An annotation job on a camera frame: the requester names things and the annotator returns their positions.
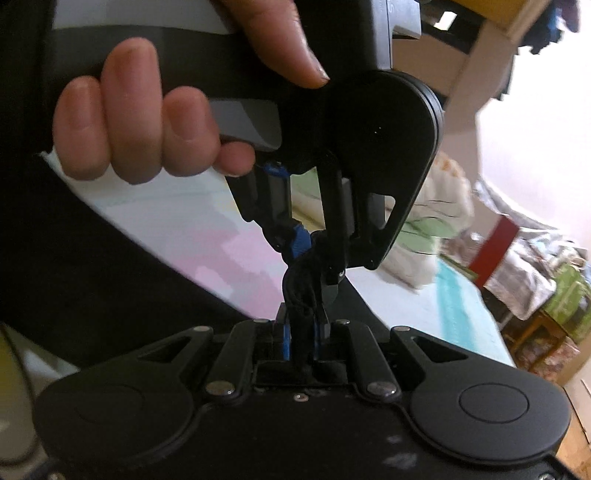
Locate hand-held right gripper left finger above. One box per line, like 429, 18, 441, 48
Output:
124, 304, 293, 400

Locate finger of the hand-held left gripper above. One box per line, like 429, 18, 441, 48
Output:
225, 161, 306, 260
314, 154, 417, 302

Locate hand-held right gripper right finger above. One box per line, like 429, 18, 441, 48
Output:
315, 314, 482, 402

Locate person's left hand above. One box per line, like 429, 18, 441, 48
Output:
53, 0, 331, 186

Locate leaf print pillow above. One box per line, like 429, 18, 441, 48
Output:
369, 216, 468, 290
418, 150, 477, 228

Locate bed with floral sheet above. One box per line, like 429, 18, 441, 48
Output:
39, 151, 518, 370

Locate red board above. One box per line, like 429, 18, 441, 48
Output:
468, 215, 520, 287

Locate plaid blanket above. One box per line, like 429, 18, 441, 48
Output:
475, 180, 591, 320

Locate wooden stool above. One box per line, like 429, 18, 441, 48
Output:
501, 308, 574, 371

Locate dark blue hanging clothes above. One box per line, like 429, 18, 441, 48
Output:
517, 0, 591, 57

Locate green patterned cloth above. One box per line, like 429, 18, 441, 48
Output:
539, 262, 591, 343

